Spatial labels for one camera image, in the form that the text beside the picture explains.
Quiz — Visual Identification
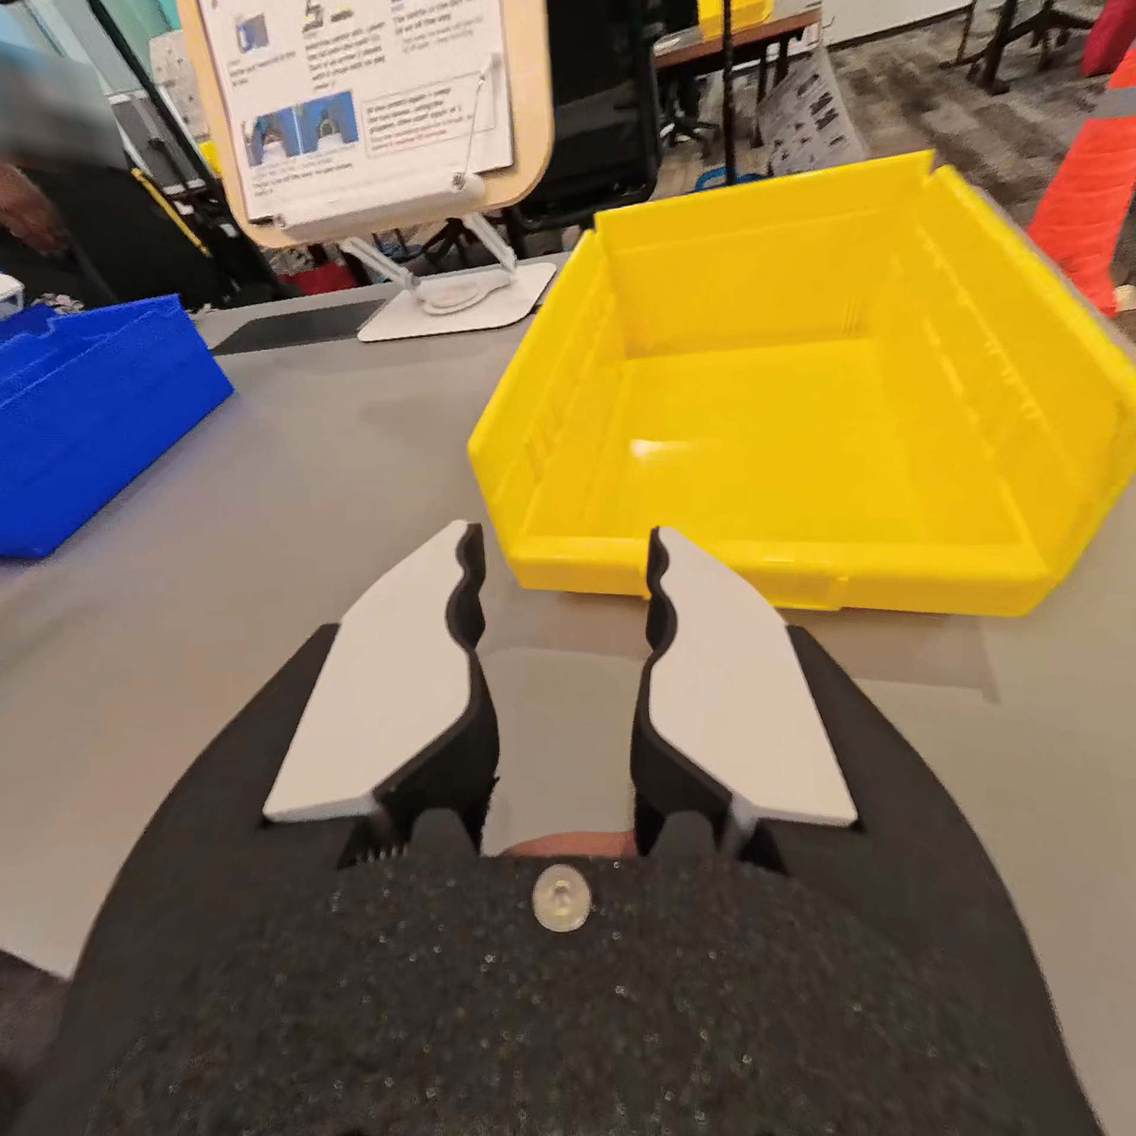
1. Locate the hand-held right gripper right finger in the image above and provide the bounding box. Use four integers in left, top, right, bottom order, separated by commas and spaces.
631, 526, 858, 857

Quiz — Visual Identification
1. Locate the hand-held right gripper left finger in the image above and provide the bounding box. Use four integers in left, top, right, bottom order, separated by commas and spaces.
263, 520, 500, 857

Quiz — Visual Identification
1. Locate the yellow plastic bin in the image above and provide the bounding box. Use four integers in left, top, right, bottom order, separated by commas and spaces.
467, 148, 1136, 618
696, 0, 773, 40

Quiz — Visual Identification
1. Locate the blue plastic bin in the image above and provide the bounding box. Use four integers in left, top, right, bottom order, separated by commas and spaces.
0, 295, 233, 560

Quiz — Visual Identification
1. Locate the person's right hand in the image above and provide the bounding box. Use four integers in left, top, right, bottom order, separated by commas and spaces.
505, 831, 638, 858

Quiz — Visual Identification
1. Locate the hanging printed tag sheet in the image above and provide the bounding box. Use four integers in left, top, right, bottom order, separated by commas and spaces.
754, 48, 866, 177

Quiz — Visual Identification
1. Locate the orange traffic cone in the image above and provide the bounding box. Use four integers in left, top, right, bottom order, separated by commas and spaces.
1029, 52, 1136, 316

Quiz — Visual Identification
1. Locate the black floor stand pole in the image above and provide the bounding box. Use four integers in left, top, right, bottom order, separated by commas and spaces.
720, 0, 739, 182

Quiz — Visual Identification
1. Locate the instruction sheet on stand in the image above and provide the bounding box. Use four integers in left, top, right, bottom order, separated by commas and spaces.
177, 0, 558, 342

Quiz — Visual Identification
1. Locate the printed instruction sheet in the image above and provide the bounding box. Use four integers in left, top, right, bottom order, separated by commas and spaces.
197, 0, 516, 223

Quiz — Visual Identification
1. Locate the brown wooden table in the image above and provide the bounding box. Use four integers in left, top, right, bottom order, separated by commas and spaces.
654, 9, 822, 151

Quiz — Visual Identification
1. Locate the dark office desk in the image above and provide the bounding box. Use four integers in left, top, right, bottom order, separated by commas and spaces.
941, 0, 1102, 94

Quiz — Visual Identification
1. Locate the red plastic bin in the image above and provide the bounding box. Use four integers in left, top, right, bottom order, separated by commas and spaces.
1080, 0, 1136, 75

